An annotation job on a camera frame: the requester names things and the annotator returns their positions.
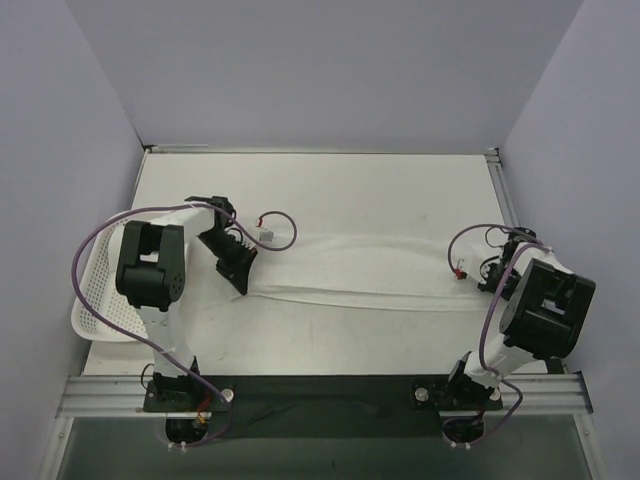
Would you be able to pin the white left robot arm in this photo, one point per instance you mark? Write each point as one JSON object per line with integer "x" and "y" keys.
{"x": 151, "y": 274}

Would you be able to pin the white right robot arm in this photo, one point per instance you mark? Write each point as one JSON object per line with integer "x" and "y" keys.
{"x": 537, "y": 311}

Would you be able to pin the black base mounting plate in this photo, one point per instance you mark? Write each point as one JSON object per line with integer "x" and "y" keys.
{"x": 320, "y": 407}

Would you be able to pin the aluminium front rail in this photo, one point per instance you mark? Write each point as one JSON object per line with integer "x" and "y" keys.
{"x": 123, "y": 396}

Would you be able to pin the white perforated plastic basket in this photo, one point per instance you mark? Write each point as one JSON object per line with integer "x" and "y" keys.
{"x": 98, "y": 286}

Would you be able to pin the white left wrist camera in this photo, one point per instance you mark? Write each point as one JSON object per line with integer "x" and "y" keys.
{"x": 263, "y": 235}

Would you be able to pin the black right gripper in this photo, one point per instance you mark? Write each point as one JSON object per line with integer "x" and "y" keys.
{"x": 493, "y": 276}

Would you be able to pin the white towel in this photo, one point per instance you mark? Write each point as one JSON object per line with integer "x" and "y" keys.
{"x": 361, "y": 272}

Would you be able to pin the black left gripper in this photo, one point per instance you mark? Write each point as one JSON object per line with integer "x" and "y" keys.
{"x": 236, "y": 267}

